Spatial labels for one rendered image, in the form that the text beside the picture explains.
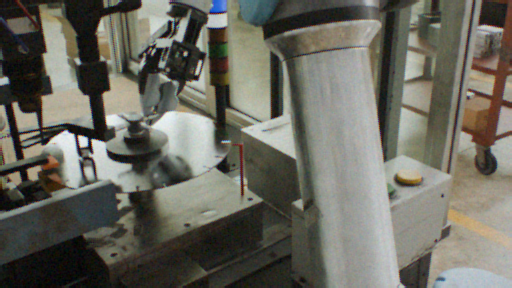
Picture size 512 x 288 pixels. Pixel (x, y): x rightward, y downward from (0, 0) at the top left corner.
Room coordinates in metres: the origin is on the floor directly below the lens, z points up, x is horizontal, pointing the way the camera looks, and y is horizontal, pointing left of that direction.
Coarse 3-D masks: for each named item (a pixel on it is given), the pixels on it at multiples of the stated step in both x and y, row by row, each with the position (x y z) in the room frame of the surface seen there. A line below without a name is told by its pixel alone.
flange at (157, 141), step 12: (120, 132) 0.92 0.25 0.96; (144, 132) 0.88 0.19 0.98; (156, 132) 0.92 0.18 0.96; (108, 144) 0.87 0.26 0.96; (120, 144) 0.87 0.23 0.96; (132, 144) 0.86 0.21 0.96; (144, 144) 0.86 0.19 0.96; (156, 144) 0.87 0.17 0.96; (168, 144) 0.88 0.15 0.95; (120, 156) 0.83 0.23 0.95; (132, 156) 0.83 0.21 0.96; (144, 156) 0.83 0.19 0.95
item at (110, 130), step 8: (96, 96) 0.81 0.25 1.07; (96, 104) 0.81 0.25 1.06; (96, 112) 0.81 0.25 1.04; (104, 112) 0.82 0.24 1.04; (72, 120) 0.85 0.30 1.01; (80, 120) 0.85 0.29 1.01; (88, 120) 0.85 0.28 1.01; (96, 120) 0.81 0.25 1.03; (104, 120) 0.82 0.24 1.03; (72, 128) 0.83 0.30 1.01; (80, 128) 0.83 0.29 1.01; (88, 128) 0.82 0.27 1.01; (96, 128) 0.81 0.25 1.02; (104, 128) 0.81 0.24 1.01; (112, 128) 0.82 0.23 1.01; (88, 136) 0.82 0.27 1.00; (96, 136) 0.81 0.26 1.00; (104, 136) 0.80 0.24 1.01; (112, 136) 0.81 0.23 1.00; (88, 144) 0.85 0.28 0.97; (80, 152) 0.83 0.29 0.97
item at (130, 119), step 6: (120, 114) 0.91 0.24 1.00; (150, 114) 0.91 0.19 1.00; (156, 114) 0.91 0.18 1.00; (126, 120) 0.88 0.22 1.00; (132, 120) 0.87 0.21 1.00; (138, 120) 0.87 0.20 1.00; (144, 120) 0.89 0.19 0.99; (120, 126) 0.86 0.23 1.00; (126, 126) 0.87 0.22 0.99; (132, 126) 0.87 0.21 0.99; (138, 126) 0.87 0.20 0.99; (144, 126) 0.86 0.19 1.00; (150, 126) 0.85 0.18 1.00; (132, 132) 0.87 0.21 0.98; (138, 132) 0.87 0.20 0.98
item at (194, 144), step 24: (120, 120) 1.00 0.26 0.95; (168, 120) 1.00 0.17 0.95; (192, 120) 0.99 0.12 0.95; (48, 144) 0.90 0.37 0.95; (72, 144) 0.89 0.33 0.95; (96, 144) 0.89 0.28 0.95; (192, 144) 0.88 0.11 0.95; (216, 144) 0.88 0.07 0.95; (72, 168) 0.80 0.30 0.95; (96, 168) 0.80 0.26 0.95; (120, 168) 0.80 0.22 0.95; (144, 168) 0.80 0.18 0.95; (168, 168) 0.79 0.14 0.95; (192, 168) 0.79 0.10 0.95; (120, 192) 0.72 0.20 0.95
